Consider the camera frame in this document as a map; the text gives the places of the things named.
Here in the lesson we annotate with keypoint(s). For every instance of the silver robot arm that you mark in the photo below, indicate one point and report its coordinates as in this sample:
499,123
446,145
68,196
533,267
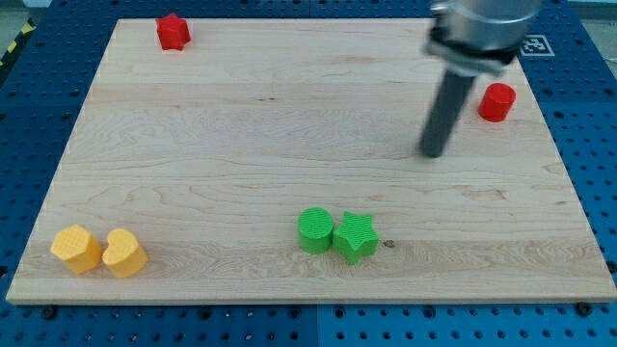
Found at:
472,37

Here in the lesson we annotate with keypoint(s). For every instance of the wooden board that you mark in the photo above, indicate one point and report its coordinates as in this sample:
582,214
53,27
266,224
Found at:
210,154

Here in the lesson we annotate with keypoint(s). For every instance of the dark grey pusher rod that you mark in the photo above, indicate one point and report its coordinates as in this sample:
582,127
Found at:
449,101

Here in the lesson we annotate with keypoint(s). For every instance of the red cylinder block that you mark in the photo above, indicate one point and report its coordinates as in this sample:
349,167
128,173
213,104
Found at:
496,102

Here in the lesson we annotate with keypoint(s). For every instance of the green cylinder block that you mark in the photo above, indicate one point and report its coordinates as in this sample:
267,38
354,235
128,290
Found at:
315,228

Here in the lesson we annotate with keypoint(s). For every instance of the yellow hexagon block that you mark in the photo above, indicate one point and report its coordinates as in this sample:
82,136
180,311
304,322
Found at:
77,248

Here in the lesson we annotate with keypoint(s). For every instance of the green star block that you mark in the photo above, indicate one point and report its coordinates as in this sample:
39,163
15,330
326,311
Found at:
355,237

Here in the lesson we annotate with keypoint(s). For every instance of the yellow heart block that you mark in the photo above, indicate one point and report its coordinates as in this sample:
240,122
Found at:
124,255

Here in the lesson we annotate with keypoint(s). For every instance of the white fiducial marker tag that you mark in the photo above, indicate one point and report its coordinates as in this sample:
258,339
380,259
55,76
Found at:
535,45

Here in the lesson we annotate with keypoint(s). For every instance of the red star block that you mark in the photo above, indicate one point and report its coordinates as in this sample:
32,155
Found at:
173,32

